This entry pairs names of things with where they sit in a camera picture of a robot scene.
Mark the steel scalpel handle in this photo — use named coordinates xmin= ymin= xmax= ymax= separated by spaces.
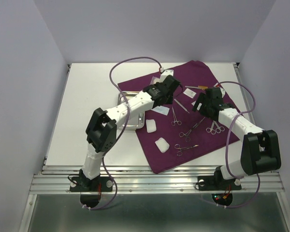
xmin=174 ymin=99 xmax=189 ymax=114

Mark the white blue suture packet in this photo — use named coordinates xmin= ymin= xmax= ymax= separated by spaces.
xmin=152 ymin=106 xmax=170 ymax=116

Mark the stainless steel tray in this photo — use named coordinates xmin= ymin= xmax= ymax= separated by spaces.
xmin=123 ymin=91 xmax=145 ymax=131

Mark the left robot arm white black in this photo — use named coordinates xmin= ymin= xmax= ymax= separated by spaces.
xmin=76 ymin=75 xmax=181 ymax=191

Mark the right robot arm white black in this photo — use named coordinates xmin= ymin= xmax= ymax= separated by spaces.
xmin=193 ymin=87 xmax=281 ymax=191

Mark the purple surgical cloth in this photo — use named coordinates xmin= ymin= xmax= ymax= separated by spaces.
xmin=114 ymin=61 xmax=246 ymax=174

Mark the small clear bagged packet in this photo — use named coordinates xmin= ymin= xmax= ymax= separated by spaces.
xmin=183 ymin=88 xmax=196 ymax=99

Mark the bagged beige bandage roll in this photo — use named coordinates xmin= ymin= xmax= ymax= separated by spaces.
xmin=150 ymin=76 xmax=161 ymax=85

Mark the scalpel blade orange packet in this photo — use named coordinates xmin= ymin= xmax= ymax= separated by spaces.
xmin=185 ymin=86 xmax=208 ymax=90

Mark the steel scissors right pair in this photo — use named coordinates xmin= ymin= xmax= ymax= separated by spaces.
xmin=213 ymin=121 xmax=225 ymax=133

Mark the steel scissors pair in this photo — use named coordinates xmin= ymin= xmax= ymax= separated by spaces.
xmin=213 ymin=121 xmax=225 ymax=133
xmin=206 ymin=121 xmax=216 ymax=134

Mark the steel scissors left pair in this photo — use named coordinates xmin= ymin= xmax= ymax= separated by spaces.
xmin=206 ymin=121 xmax=216 ymax=134

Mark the white gauze pad middle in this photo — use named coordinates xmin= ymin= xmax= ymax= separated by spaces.
xmin=146 ymin=119 xmax=157 ymax=133

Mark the white gauze pad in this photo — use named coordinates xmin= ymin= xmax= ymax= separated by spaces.
xmin=146 ymin=119 xmax=157 ymax=133
xmin=155 ymin=137 xmax=170 ymax=153

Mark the steel hemostat long centre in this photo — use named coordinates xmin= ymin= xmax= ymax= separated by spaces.
xmin=179 ymin=117 xmax=205 ymax=142

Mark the white gauze pad bottom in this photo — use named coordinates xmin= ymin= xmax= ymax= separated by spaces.
xmin=155 ymin=137 xmax=170 ymax=153

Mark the steel hemostat bottom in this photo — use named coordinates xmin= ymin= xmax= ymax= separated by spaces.
xmin=174 ymin=144 xmax=199 ymax=157

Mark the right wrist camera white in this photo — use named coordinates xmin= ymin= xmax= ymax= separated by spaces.
xmin=214 ymin=83 xmax=226 ymax=98

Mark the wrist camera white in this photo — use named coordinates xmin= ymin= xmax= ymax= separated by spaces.
xmin=159 ymin=69 xmax=174 ymax=82
xmin=214 ymin=83 xmax=226 ymax=98

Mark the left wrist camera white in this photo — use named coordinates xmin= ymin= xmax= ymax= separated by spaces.
xmin=159 ymin=69 xmax=174 ymax=82

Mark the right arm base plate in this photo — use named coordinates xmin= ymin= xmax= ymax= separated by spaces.
xmin=194 ymin=175 xmax=242 ymax=191

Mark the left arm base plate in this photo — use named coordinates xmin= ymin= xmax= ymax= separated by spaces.
xmin=68 ymin=175 xmax=113 ymax=192

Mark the aluminium front rail frame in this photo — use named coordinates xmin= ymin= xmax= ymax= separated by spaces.
xmin=29 ymin=165 xmax=285 ymax=194

